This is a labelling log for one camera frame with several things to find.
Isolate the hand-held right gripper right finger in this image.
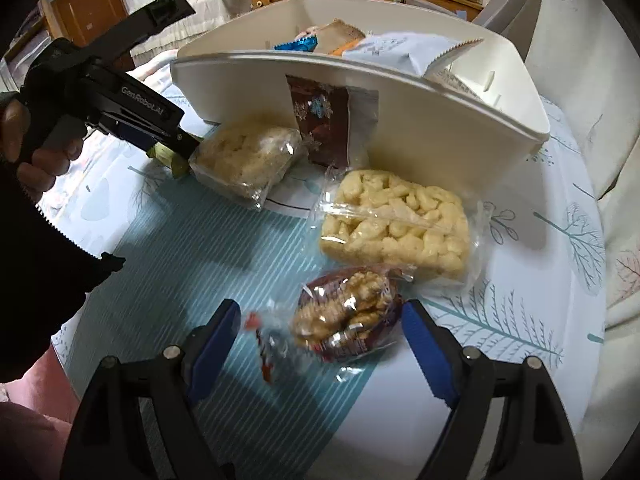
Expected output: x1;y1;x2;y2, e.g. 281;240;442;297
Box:
400;299;583;480

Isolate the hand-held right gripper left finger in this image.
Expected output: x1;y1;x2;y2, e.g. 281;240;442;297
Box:
60;299;243;480

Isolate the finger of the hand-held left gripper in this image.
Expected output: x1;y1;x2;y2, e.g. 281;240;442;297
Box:
112;121;202;162

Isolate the green snack packet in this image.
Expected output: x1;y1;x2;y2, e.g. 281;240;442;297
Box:
152;135;203;181

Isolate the walnut date snack packet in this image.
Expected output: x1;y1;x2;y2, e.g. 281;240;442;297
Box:
245;267;416;386

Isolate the blue snack packet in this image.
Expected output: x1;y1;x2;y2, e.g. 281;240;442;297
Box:
272;35;318;53

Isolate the beige cake block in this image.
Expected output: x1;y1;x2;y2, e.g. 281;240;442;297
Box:
315;19;366;56

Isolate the white plastic basket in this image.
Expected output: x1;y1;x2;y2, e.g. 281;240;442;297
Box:
170;0;551;173

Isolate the white apple print snack packet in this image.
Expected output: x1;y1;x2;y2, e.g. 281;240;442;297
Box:
345;30;486;78

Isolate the person's left forearm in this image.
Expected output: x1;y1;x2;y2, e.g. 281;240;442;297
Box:
0;160;126;386

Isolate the person's left hand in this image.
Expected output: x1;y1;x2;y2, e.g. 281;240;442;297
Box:
0;97;86;193

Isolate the puffed rice cake packet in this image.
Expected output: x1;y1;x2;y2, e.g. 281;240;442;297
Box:
187;117;308;211
307;167;483;286

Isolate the wooden door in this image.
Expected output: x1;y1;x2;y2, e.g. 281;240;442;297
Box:
40;0;131;46

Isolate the leaf print tablecloth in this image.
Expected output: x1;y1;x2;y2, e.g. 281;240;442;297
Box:
37;50;621;480

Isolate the brown snowflake snack packet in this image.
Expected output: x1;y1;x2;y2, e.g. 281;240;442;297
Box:
285;74;378;171

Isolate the pink cloth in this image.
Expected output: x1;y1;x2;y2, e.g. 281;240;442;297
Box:
0;345;83;480

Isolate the beige pastry packet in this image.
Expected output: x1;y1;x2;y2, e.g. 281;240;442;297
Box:
432;67;488;106

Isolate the white leaf print cloth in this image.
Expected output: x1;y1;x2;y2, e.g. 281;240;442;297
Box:
520;0;640;461

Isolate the grey chair back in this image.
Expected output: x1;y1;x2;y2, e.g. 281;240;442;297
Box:
472;0;546;33

